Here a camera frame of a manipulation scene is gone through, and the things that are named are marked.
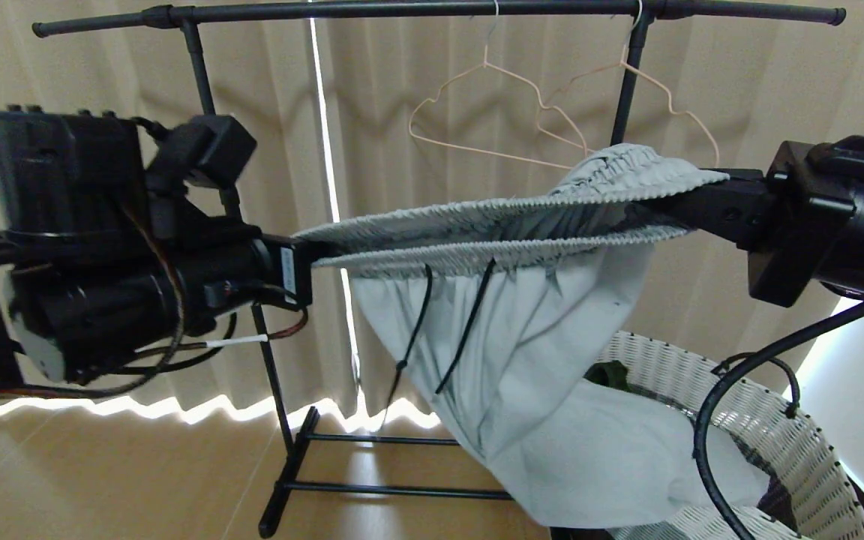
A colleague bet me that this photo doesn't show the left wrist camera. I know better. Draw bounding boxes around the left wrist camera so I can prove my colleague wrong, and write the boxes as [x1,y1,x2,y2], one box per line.
[143,114,258,241]

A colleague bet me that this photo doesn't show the black clothes rack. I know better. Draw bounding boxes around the black clothes rack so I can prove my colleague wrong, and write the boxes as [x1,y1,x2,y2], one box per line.
[31,0,847,539]

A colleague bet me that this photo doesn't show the pale grey shorts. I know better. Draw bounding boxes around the pale grey shorts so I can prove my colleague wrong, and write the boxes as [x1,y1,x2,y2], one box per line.
[293,142,770,530]

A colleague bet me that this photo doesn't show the pink clothes hanger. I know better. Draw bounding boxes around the pink clothes hanger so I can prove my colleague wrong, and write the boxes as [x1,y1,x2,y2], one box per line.
[535,0,720,170]
[408,0,598,172]

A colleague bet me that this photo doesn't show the green garment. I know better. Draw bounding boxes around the green garment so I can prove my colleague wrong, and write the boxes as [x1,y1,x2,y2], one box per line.
[584,360,632,395]

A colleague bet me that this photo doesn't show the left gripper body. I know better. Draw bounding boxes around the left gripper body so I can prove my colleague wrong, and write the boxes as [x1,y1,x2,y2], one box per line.
[8,217,314,383]

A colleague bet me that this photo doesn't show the white laundry basket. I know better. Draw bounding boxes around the white laundry basket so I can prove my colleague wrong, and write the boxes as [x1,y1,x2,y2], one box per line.
[597,330,864,540]

